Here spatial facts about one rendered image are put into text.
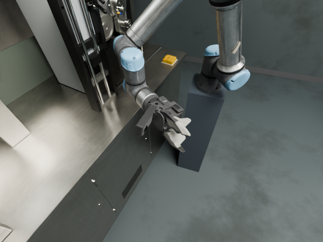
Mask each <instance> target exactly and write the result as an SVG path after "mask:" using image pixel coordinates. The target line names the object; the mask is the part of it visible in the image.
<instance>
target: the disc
mask: <svg viewBox="0 0 323 242"><path fill-rule="evenodd" d="M108 9H109V13H110V15H111V17H112V18H114V17H115V15H114V14H113V12H112V10H111V0H108ZM125 10H126V0H125V9H124V13H125ZM124 13H123V14H122V15H123V16H124Z"/></svg>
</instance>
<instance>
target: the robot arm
mask: <svg viewBox="0 0 323 242"><path fill-rule="evenodd" d="M182 1H183V0H153V1H152V2H151V3H150V4H149V5H148V7H147V8H146V9H145V10H144V11H143V12H142V14H141V15H140V16H139V17H138V18H137V19H136V21H135V22H134V23H133V24H132V25H131V27H130V28H129V29H128V30H127V31H126V33H125V34H124V35H120V36H117V37H116V38H115V39H114V41H113V48H114V52H115V54H116V56H117V58H118V60H119V62H120V65H121V67H122V69H123V72H124V77H125V79H124V82H123V88H124V90H125V91H126V93H127V94H128V95H129V96H130V97H131V98H132V99H133V100H134V101H135V102H136V103H137V104H138V105H139V106H140V107H141V108H142V109H143V110H144V111H145V113H144V115H143V116H142V117H141V119H140V120H139V122H138V123H137V124H136V134H137V135H139V136H143V134H144V132H145V131H146V130H147V128H148V126H149V125H150V123H151V122H152V120H153V121H154V123H155V125H156V127H157V128H158V130H159V131H160V133H161V135H162V137H163V138H164V139H165V140H166V141H167V142H168V143H169V144H171V145H172V146H173V147H175V148H176V149H178V150H179V151H181V152H183V153H184V152H185V150H184V149H183V148H182V146H181V145H180V144H181V143H182V142H183V141H184V140H185V138H186V137H185V136H191V134H190V133H189V131H188V130H187V128H186V126H187V125H188V124H189V123H190V122H191V119H189V118H183V119H182V114H183V113H182V111H183V109H182V108H181V107H180V106H179V105H178V104H177V103H175V102H174V101H173V102H170V101H168V100H167V99H166V98H165V97H164V96H162V97H158V95H157V94H156V93H155V92H153V91H152V90H151V89H150V88H149V87H148V86H147V85H146V77H145V68H144V58H143V53H142V51H141V50H140V48H141V47H142V46H143V45H144V43H145V42H146V41H147V40H148V39H149V38H150V37H151V36H152V35H153V33H154V32H155V31H156V30H157V29H158V28H159V27H160V26H161V25H162V23H163V22H164V21H165V20H166V19H167V18H168V17H169V16H170V15H171V13H172V12H173V11H174V10H175V9H176V8H177V7H178V6H179V5H180V3H181V2H182ZM209 3H210V5H211V6H212V7H214V8H215V17H216V27H217V36H218V45H211V46H208V47H207V48H206V49H205V53H204V58H203V64H202V68H201V73H200V74H199V76H198V78H197V79H196V87H197V89H198V90H200V91H201V92H204V93H207V94H214V93H217V92H219V91H220V90H221V89H222V86H224V88H226V89H227V90H229V91H234V90H237V89H239V88H240V87H242V86H243V85H244V84H245V83H246V82H247V81H248V79H249V77H250V72H249V71H248V70H247V69H246V68H245V58H244V57H243V56H242V55H241V48H242V5H243V0H209ZM175 104H176V105H177V106H178V107H179V108H180V109H178V108H177V107H176V106H175ZM170 128H172V129H170ZM173 128H175V129H176V130H177V131H179V132H180V133H176V132H175V130H173ZM167 129H169V130H168V131H167Z"/></svg>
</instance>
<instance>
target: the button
mask: <svg viewBox="0 0 323 242"><path fill-rule="evenodd" d="M175 61H176V57H174V56H171V55H166V56H165V57H164V58H163V60H162V62H164V63H167V64H170V65H172V64H173V63H174V62H175Z"/></svg>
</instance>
